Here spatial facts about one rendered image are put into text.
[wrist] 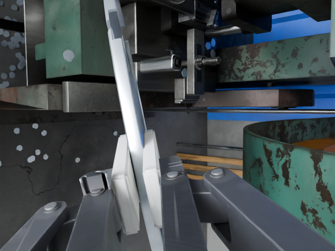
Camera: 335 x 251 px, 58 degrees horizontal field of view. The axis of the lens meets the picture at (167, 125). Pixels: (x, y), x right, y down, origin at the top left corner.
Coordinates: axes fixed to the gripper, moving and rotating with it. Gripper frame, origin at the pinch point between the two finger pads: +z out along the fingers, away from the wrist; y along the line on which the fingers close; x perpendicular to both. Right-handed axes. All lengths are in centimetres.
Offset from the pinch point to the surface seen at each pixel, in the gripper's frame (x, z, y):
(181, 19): 11, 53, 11
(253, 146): -5.6, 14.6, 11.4
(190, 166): -65, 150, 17
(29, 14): 21, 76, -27
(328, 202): -5.8, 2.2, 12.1
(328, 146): -15.2, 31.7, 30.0
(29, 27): 18, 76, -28
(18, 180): -32, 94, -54
